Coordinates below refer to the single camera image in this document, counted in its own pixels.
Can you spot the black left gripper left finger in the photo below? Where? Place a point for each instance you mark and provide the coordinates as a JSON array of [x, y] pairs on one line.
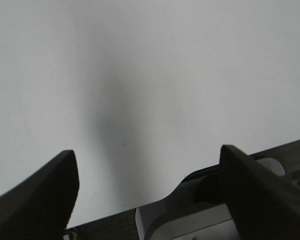
[[40, 207]]

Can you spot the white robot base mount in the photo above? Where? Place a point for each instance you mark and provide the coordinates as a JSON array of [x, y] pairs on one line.
[[195, 210]]

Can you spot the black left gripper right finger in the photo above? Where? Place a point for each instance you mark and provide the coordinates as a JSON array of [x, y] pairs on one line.
[[262, 204]]

